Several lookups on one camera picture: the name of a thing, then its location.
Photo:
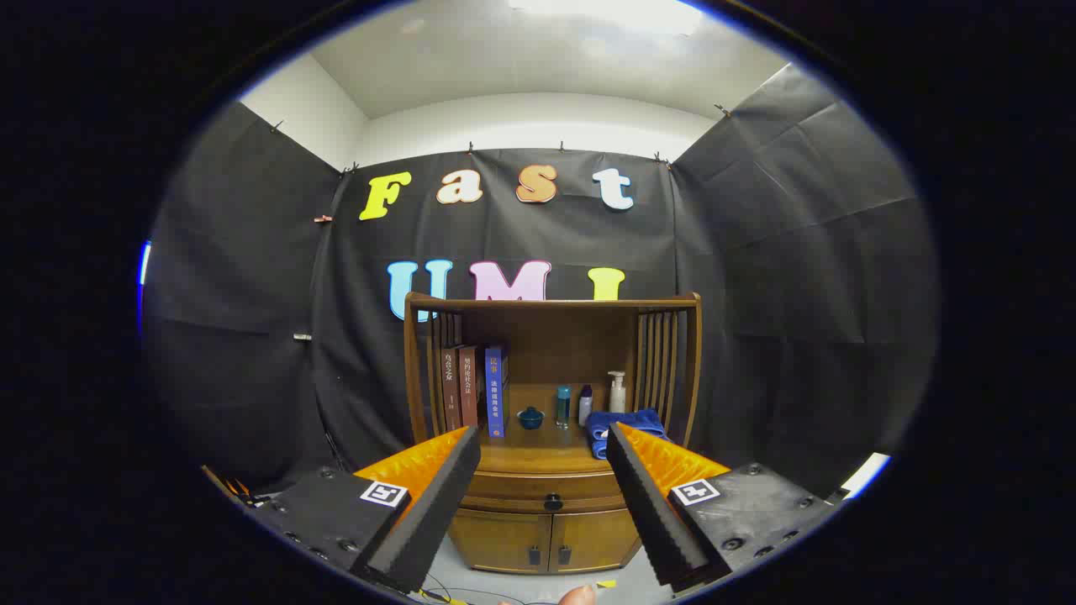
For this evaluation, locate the dark brown book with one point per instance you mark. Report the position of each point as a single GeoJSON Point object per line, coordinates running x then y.
{"type": "Point", "coordinates": [452, 391]}

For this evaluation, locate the teal clear bottle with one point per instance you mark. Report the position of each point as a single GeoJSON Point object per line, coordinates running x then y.
{"type": "Point", "coordinates": [563, 407]}

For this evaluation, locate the white bottle with blue cap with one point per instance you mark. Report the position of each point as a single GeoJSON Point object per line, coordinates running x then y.
{"type": "Point", "coordinates": [585, 410]}

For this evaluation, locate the white pump bottle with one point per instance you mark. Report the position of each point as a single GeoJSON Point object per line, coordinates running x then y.
{"type": "Point", "coordinates": [617, 397]}

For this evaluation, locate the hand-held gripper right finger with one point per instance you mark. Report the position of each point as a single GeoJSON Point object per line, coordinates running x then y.
{"type": "Point", "coordinates": [643, 504]}

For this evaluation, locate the folded blue towel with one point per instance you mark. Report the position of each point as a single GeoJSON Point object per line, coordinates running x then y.
{"type": "Point", "coordinates": [598, 424]}

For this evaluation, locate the wooden cabinet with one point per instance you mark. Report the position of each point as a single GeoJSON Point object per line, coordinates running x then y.
{"type": "Point", "coordinates": [555, 336]}

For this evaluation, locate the small blue lidded bowl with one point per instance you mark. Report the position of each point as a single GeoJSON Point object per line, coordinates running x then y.
{"type": "Point", "coordinates": [530, 418]}

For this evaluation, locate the blue book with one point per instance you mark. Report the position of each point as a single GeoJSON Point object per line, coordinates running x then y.
{"type": "Point", "coordinates": [496, 391]}

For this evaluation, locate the wooden cabinet door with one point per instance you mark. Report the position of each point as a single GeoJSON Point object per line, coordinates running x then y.
{"type": "Point", "coordinates": [597, 538]}
{"type": "Point", "coordinates": [500, 538]}

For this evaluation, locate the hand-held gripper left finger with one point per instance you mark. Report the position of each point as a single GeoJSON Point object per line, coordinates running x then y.
{"type": "Point", "coordinates": [437, 496]}

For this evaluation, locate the wooden countertop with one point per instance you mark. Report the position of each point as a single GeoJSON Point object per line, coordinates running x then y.
{"type": "Point", "coordinates": [538, 449]}

